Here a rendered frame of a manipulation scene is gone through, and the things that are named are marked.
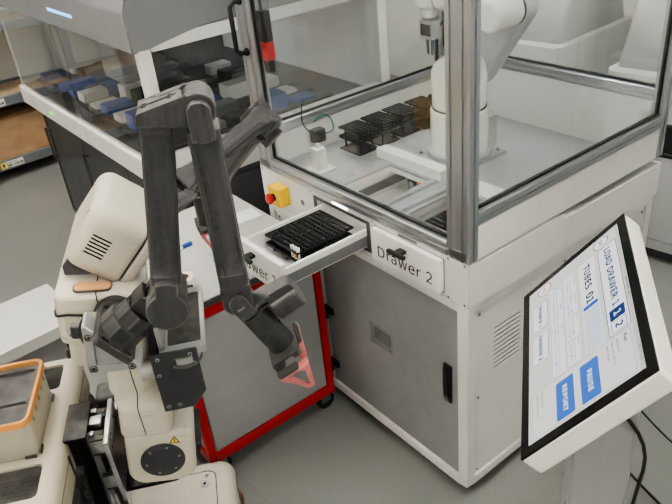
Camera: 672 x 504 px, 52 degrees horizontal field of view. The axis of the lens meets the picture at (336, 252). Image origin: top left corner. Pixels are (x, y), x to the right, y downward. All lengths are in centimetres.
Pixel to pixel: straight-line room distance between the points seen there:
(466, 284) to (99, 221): 99
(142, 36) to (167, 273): 149
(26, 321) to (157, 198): 120
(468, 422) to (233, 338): 81
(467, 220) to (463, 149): 19
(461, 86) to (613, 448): 86
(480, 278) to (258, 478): 117
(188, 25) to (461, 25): 133
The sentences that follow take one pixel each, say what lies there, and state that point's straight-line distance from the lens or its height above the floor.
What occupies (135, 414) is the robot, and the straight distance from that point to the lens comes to 168.
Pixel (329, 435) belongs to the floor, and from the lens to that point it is 275.
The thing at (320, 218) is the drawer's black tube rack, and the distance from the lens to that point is 226.
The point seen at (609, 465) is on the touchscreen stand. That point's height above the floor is 78.
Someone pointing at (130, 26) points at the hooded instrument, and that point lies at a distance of 264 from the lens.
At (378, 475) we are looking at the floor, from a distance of 260.
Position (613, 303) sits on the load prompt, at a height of 115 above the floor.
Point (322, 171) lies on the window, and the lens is 229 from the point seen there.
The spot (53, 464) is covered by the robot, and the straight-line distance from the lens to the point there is 175.
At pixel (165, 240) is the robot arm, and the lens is 127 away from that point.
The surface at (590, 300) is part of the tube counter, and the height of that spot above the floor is 111.
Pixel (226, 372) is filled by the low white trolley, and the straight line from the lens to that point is 241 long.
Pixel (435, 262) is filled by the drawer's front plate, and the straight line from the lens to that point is 195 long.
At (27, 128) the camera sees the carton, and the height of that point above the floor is 31.
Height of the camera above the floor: 196
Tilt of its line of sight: 31 degrees down
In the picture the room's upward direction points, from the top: 6 degrees counter-clockwise
